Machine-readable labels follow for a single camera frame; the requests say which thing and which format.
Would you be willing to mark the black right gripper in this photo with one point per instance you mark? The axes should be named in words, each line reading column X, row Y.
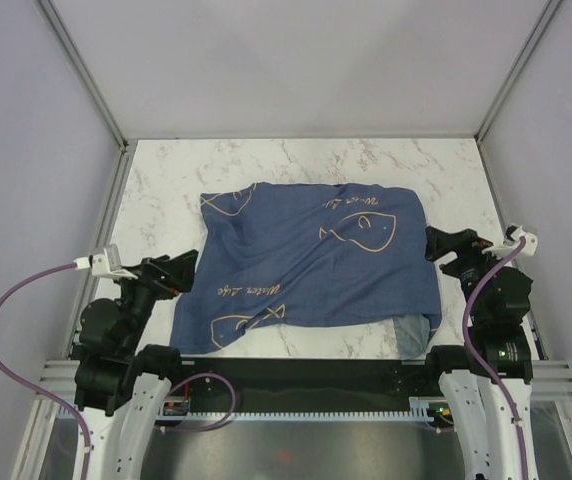
column 466, row 243

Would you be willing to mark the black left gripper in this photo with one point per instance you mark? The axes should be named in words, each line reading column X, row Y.
column 167, row 275

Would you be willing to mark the blue denim pillowcase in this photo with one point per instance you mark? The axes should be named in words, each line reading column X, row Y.
column 312, row 256

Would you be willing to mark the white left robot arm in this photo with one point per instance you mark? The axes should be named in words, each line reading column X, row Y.
column 109, row 365

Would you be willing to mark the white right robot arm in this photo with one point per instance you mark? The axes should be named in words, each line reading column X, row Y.
column 487, row 382

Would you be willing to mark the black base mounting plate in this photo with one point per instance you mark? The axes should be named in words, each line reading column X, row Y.
column 303, row 385

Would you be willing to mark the shiny metal front sheet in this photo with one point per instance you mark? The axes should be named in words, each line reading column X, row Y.
column 283, row 450

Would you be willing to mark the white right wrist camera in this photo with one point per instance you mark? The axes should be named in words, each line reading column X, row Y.
column 517, row 242

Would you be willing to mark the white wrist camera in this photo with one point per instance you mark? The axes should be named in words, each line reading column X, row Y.
column 104, row 263
column 517, row 242

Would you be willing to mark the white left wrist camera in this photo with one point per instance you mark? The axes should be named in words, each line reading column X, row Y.
column 104, row 263

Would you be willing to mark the white slotted cable duct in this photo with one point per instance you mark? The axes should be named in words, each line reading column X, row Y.
column 173, row 413

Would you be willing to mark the right aluminium corner post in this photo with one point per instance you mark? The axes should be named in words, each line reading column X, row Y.
column 527, row 51

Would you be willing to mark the aluminium corner post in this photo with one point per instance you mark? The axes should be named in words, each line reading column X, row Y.
column 527, row 51
column 55, row 21

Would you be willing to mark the left aluminium corner post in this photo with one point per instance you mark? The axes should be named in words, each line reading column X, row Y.
column 55, row 21

